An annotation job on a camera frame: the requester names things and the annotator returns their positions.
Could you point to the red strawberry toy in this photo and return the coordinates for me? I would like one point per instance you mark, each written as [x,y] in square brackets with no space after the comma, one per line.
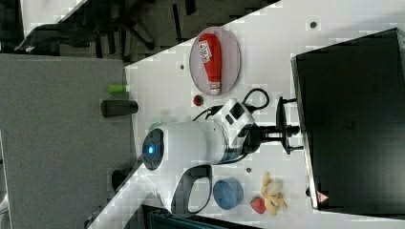
[258,205]

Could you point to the black cylinder post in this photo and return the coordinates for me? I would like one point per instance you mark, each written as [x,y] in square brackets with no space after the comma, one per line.
[110,108]

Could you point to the red ketchup bottle toy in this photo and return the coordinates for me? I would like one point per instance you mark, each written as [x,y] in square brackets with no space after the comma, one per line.
[211,57]

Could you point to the small red tomato toy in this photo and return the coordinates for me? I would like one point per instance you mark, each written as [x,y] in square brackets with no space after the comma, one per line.
[198,100]

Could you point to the green colander bowl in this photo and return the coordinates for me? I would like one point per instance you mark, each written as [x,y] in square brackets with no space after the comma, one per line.
[155,125]

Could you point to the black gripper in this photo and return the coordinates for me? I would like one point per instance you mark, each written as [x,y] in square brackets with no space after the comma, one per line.
[253,133]

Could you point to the grey round plate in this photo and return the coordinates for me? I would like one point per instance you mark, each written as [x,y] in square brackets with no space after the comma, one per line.
[231,61]

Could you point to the black oven door handle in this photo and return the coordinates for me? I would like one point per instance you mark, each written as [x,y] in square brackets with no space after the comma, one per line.
[281,120]

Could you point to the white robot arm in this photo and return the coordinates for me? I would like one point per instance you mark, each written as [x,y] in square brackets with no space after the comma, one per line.
[174,156]

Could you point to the blue cup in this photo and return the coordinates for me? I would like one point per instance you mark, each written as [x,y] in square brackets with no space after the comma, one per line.
[228,193]

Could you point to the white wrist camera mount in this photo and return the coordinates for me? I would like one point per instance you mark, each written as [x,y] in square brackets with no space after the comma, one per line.
[236,121]

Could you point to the yellow plush toy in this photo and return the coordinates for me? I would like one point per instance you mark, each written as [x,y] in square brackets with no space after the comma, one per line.
[271,191]

